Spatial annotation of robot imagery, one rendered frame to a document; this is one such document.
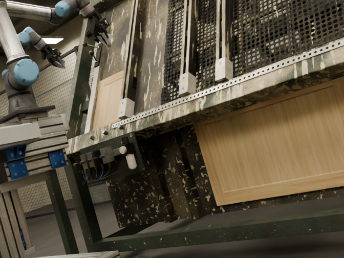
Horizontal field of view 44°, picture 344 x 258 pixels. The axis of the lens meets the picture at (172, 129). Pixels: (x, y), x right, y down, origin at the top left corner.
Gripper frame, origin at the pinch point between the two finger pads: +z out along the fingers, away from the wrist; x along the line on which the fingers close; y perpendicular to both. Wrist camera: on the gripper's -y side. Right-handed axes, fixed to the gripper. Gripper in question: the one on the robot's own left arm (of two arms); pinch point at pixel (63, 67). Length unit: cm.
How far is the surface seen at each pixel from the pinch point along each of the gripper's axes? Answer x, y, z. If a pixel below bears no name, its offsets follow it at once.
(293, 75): 0, 167, 38
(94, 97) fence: -8.5, 18.3, 24.7
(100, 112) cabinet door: -17.3, 27.4, 30.8
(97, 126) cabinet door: -27, 29, 34
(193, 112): -17, 114, 38
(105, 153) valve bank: -48, 60, 34
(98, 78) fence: 6.2, 13.9, 20.1
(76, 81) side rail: 3.7, -10.5, 16.6
